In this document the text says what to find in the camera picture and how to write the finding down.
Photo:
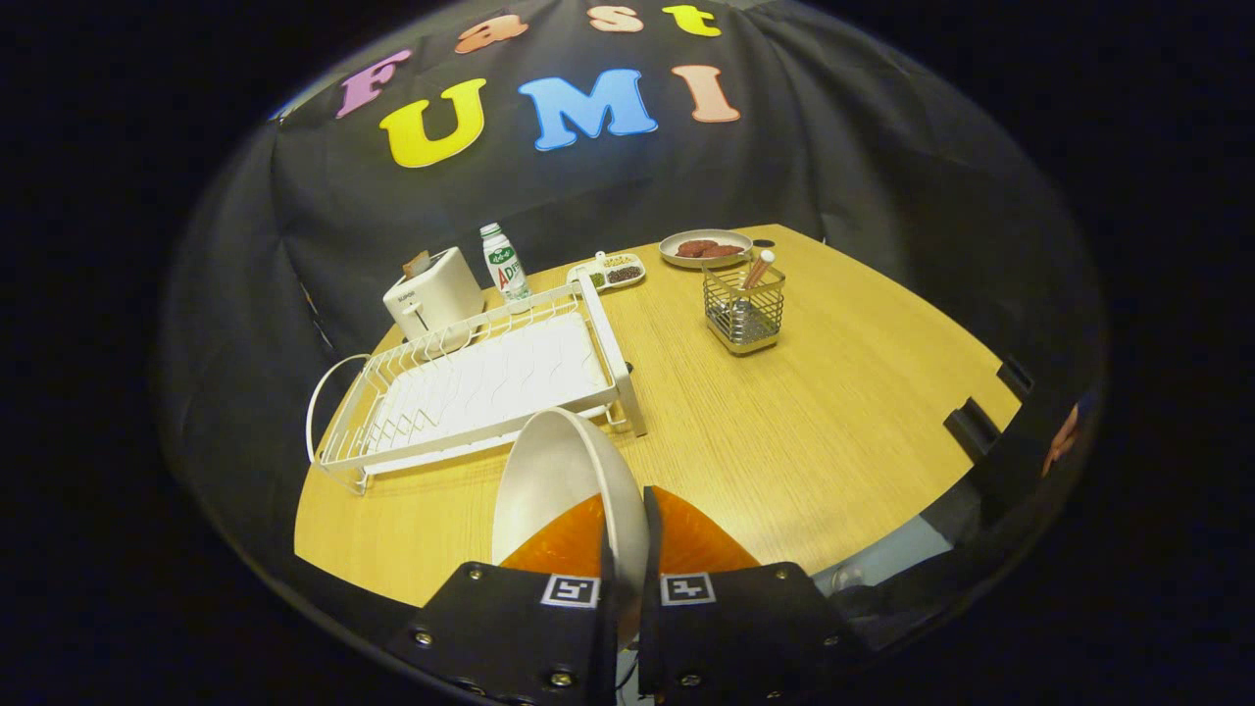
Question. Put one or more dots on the white plastic drink bottle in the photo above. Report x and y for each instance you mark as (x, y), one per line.
(507, 270)

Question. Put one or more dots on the black table clamp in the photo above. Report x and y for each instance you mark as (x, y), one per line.
(971, 427)
(1016, 378)

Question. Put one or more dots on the black backdrop cloth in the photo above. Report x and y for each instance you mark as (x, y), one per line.
(833, 147)

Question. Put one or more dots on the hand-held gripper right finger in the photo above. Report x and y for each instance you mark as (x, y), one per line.
(649, 608)

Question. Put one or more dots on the white toaster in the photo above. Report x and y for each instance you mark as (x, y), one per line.
(436, 294)

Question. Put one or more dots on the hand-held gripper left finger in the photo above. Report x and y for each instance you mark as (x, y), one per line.
(607, 637)

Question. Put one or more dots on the cream round plate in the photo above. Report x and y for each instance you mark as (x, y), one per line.
(559, 471)

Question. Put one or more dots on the white divided condiment tray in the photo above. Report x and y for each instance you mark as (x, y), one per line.
(623, 275)

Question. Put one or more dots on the grey dish with patties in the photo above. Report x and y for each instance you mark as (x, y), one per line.
(706, 235)

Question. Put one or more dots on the brown meat patty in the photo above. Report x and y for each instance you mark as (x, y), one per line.
(694, 247)
(726, 252)

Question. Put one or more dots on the brown toast slice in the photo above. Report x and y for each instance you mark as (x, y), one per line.
(417, 263)

